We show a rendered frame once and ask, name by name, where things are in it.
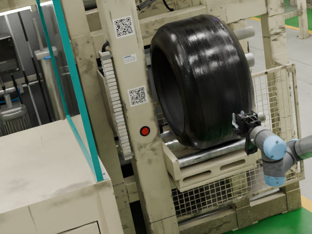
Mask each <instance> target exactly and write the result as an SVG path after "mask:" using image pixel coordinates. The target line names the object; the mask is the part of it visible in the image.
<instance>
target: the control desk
mask: <svg viewBox="0 0 312 234"><path fill-rule="evenodd" d="M98 159H99V163H100V167H101V171H102V175H103V178H104V180H102V181H98V182H97V180H96V178H95V176H94V174H93V172H92V170H91V168H90V166H89V163H88V161H87V159H86V157H85V155H84V153H83V151H82V149H81V147H80V145H79V143H78V141H77V139H76V137H75V134H74V132H73V130H72V128H71V126H70V124H69V122H68V120H67V118H66V119H65V120H58V121H55V122H52V123H48V124H44V125H41V126H38V127H34V128H31V129H27V130H23V131H20V132H16V133H13V134H10V135H6V136H2V137H0V234H124V232H123V228H122V224H121V220H120V216H119V212H118V208H117V203H116V199H115V195H114V191H113V186H112V183H111V179H110V177H109V175H108V173H107V171H106V169H105V168H104V166H103V164H102V162H101V160H100V158H99V156H98Z"/></svg>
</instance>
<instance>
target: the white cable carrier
mask: <svg viewBox="0 0 312 234"><path fill-rule="evenodd" d="M99 53H100V55H101V56H105V55H109V54H111V52H110V51H108V50H107V49H105V51H104V52H102V50H99ZM100 60H101V61H102V62H101V64H102V68H103V72H104V76H105V77H104V78H105V80H106V81H105V82H106V86H107V90H108V94H109V98H110V104H111V108H112V112H113V116H114V122H115V126H116V129H117V135H118V139H119V142H120V146H121V147H120V148H121V152H122V154H123V155H128V154H131V153H133V151H132V150H131V149H130V143H129V140H128V136H127V130H126V126H125V122H124V118H123V117H124V116H123V112H122V108H121V107H122V106H123V104H122V102H120V98H119V94H118V90H117V86H116V82H115V81H116V79H115V78H114V77H115V75H114V71H113V67H112V63H111V59H110V58H105V59H100ZM131 158H132V156H130V157H127V158H124V159H125V160H128V159H131Z"/></svg>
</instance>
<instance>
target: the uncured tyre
mask: <svg viewBox="0 0 312 234"><path fill-rule="evenodd" d="M150 63H151V70H152V76H153V80H154V85H155V89H156V93H157V96H158V100H159V103H160V106H161V109H162V111H163V114H164V116H165V119H166V121H167V123H168V126H169V128H170V130H171V131H172V133H173V135H174V136H175V138H176V139H177V141H178V142H179V143H180V144H182V145H184V146H186V147H188V148H190V149H192V150H204V149H207V148H210V147H214V146H216V145H220V144H223V143H227V142H230V141H232V140H236V139H238V138H239V137H240V136H239V135H236V134H235V133H233V126H232V120H233V113H234V114H235V115H236V116H237V114H240V113H241V111H243V112H244V114H248V113H251V110H253V111H254V106H255V99H254V86H253V81H252V76H251V72H250V69H249V65H248V62H247V58H246V56H245V54H244V51H243V49H242V47H241V44H240V42H239V40H238V39H237V37H236V35H235V33H234V32H233V31H232V29H231V28H230V27H229V26H228V25H227V24H226V23H225V22H223V21H222V20H220V19H218V18H217V17H215V16H213V15H210V14H201V15H197V16H194V17H190V18H186V19H182V20H178V21H174V22H170V23H167V24H165V25H163V26H161V27H160V28H158V30H157V32H156V33H155V35H154V37H153V38H152V40H151V44H150Z"/></svg>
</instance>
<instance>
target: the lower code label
mask: <svg viewBox="0 0 312 234"><path fill-rule="evenodd" d="M127 91H128V95H129V100H130V106H131V107H132V106H136V105H139V104H144V103H147V102H148V98H147V93H146V88H145V85H143V86H139V87H136V88H133V89H129V90H127Z"/></svg>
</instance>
